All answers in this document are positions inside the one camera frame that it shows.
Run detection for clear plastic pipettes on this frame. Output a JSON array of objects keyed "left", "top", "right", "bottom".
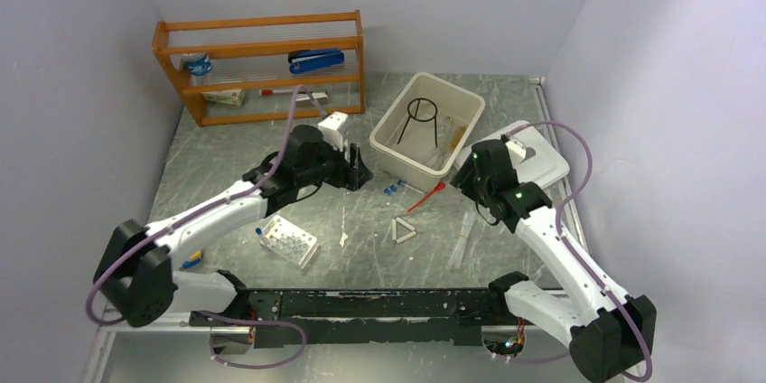
[{"left": 446, "top": 211, "right": 477, "bottom": 270}]

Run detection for red capped marker pen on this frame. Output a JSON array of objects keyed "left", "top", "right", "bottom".
[{"left": 259, "top": 89, "right": 294, "bottom": 96}]

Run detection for beige whiteboard eraser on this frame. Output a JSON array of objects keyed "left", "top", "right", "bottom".
[{"left": 296, "top": 91, "right": 330, "bottom": 107}]

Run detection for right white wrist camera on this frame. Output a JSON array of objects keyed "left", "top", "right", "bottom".
[{"left": 500, "top": 135, "right": 536, "bottom": 165}]

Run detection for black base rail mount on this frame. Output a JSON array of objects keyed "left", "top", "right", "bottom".
[{"left": 224, "top": 287, "right": 518, "bottom": 349}]

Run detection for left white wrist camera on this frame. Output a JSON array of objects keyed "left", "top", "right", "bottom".
[{"left": 317, "top": 111, "right": 349, "bottom": 154}]

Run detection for white plastic bin lid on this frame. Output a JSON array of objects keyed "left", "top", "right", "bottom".
[{"left": 453, "top": 120, "right": 570, "bottom": 190}]

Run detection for white test tube rack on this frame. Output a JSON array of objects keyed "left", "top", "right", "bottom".
[{"left": 255, "top": 215, "right": 319, "bottom": 270}]

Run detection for black wire tripod stand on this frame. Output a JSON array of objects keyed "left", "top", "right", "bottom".
[{"left": 397, "top": 97, "right": 439, "bottom": 147}]

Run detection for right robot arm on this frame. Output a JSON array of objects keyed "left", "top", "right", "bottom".
[{"left": 451, "top": 137, "right": 657, "bottom": 382}]

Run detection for orange wooden shelf rack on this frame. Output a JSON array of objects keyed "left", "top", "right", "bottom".
[{"left": 152, "top": 10, "right": 366, "bottom": 126}]

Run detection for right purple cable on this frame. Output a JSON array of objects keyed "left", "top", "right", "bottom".
[{"left": 509, "top": 121, "right": 655, "bottom": 383}]

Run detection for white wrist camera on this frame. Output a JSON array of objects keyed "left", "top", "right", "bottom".
[
  {"left": 317, "top": 111, "right": 349, "bottom": 154},
  {"left": 500, "top": 135, "right": 536, "bottom": 165}
]

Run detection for beige plastic bin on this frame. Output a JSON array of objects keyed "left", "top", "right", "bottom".
[{"left": 369, "top": 72, "right": 485, "bottom": 191}]

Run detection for blue stapler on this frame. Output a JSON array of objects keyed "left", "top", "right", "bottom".
[{"left": 287, "top": 48, "right": 345, "bottom": 75}]

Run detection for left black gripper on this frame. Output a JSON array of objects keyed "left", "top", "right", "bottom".
[{"left": 297, "top": 134, "right": 373, "bottom": 192}]

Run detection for yellow blue small block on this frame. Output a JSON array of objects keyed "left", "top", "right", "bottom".
[{"left": 182, "top": 250, "right": 203, "bottom": 269}]

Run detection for blue capped small tubes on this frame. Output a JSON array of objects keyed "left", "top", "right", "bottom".
[{"left": 383, "top": 180, "right": 406, "bottom": 195}]

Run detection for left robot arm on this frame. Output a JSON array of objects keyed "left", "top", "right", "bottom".
[{"left": 86, "top": 125, "right": 373, "bottom": 327}]

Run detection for small white cardboard box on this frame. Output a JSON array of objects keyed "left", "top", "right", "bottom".
[{"left": 201, "top": 89, "right": 245, "bottom": 107}]

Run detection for metal crucible tongs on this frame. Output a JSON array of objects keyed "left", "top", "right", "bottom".
[{"left": 425, "top": 116, "right": 455, "bottom": 171}]

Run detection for red plastic spatula spoon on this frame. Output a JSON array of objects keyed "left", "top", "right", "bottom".
[{"left": 406, "top": 182, "right": 446, "bottom": 213}]

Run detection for blue white tape roll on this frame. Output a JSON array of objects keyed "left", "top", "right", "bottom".
[{"left": 180, "top": 52, "right": 212, "bottom": 76}]

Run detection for white clay triangle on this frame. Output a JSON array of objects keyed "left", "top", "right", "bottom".
[{"left": 390, "top": 217, "right": 417, "bottom": 244}]

